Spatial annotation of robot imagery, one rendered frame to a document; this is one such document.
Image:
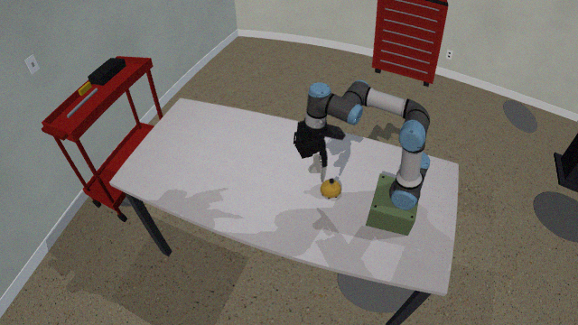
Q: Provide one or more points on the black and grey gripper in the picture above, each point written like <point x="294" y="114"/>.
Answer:
<point x="312" y="143"/>

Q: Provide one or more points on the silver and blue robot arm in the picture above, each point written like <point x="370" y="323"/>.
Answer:
<point x="405" y="190"/>

